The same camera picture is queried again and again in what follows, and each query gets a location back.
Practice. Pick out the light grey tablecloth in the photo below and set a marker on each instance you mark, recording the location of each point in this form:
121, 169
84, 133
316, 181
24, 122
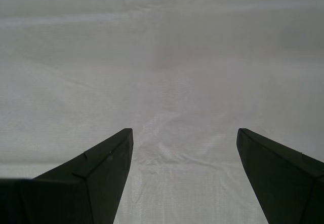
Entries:
162, 56

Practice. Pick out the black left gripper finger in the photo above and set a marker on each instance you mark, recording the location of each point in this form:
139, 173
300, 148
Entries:
76, 196
286, 183

